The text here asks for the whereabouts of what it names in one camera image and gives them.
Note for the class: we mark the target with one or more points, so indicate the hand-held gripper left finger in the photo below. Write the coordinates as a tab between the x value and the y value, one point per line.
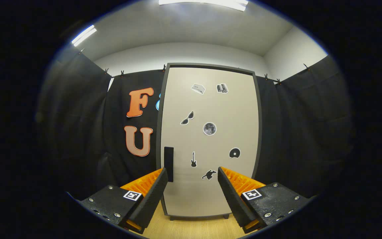
151	199

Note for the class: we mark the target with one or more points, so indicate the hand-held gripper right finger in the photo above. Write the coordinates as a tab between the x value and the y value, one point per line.
234	199

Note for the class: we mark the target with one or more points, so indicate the grey shoe cabinet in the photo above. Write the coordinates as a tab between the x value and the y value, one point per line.
158	139

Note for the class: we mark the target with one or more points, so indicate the beige shoe cabinet door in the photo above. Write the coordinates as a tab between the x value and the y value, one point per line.
211	106

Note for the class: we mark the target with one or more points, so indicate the black backdrop cloth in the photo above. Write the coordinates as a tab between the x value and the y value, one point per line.
293	139

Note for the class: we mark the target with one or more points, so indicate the narrow ceiling light strip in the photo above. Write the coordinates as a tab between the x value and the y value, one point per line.
84	35

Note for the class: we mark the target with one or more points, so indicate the wide ceiling light panel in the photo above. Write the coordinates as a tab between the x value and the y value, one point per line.
204	4

